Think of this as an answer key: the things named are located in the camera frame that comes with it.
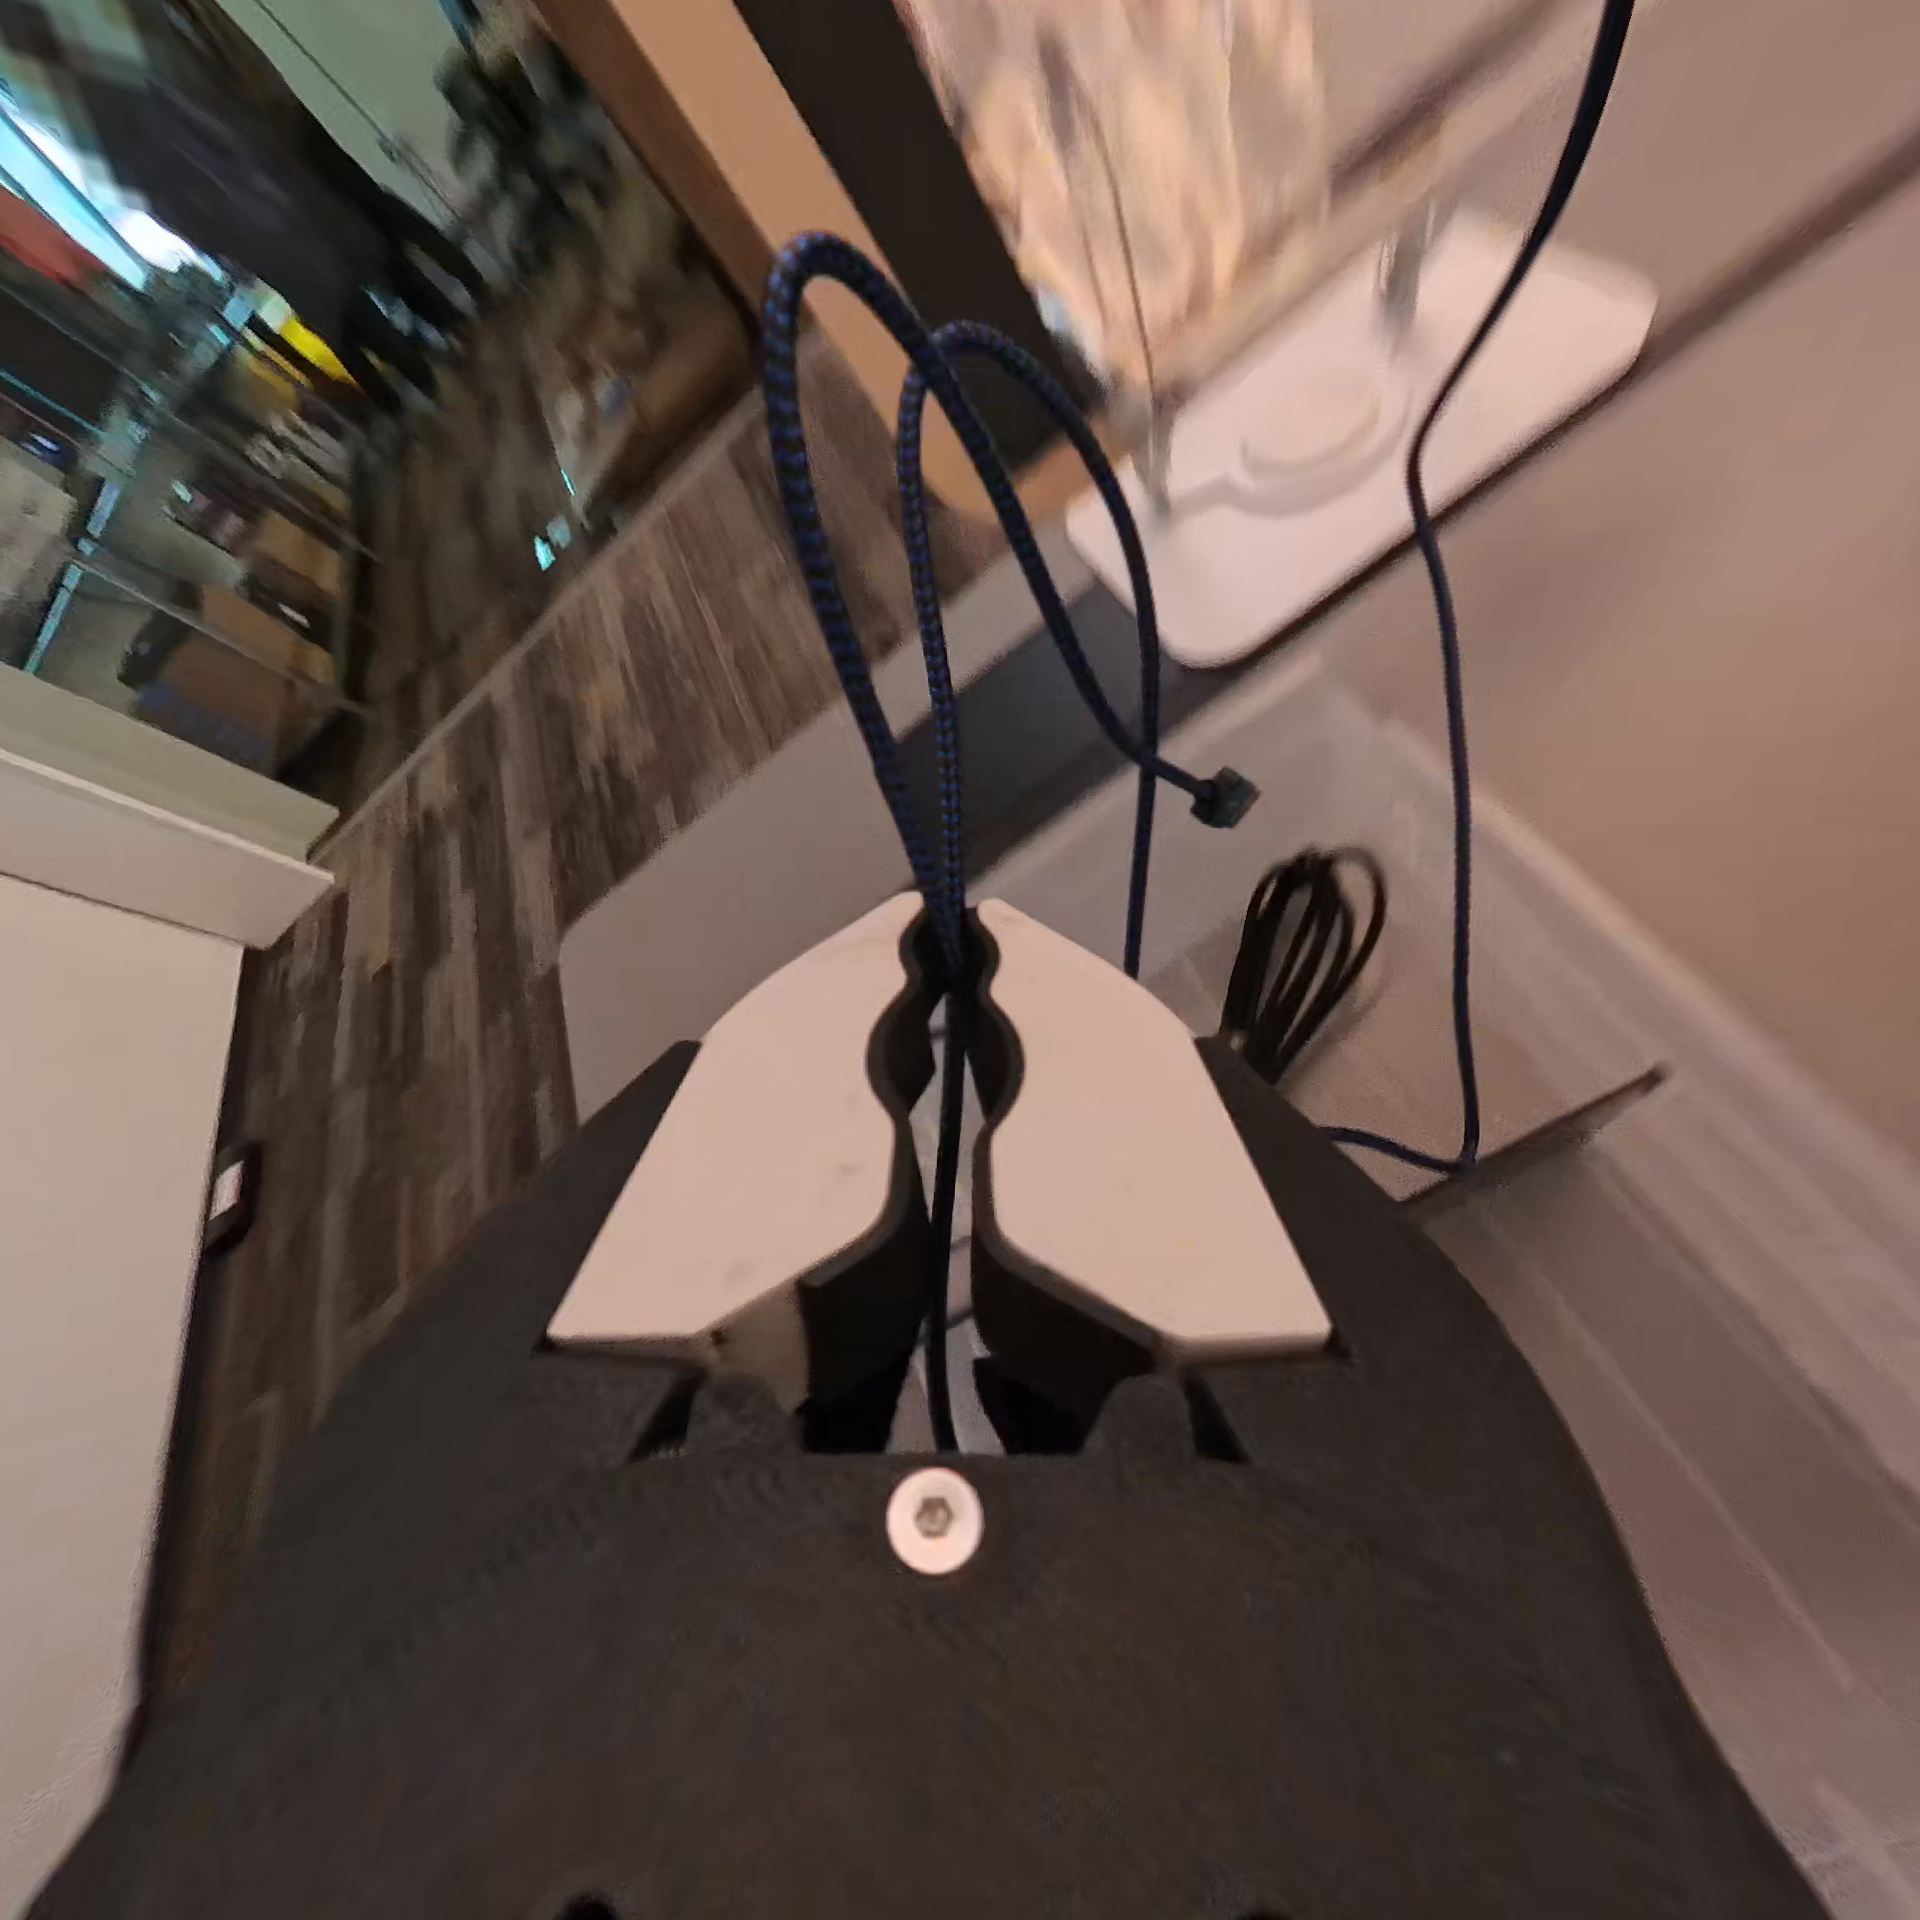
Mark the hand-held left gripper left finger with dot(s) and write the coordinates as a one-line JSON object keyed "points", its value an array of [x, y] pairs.
{"points": [[749, 1153]]}

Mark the dark bin divider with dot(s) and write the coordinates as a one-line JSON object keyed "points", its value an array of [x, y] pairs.
{"points": [[1545, 1148]]}

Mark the clear plastic bin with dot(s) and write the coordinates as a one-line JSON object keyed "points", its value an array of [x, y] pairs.
{"points": [[1651, 1350]]}

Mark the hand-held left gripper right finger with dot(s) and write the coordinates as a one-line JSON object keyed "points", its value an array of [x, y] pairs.
{"points": [[1154, 1185]]}

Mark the instruction board stand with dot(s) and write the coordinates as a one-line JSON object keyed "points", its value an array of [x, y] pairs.
{"points": [[1500, 376]]}

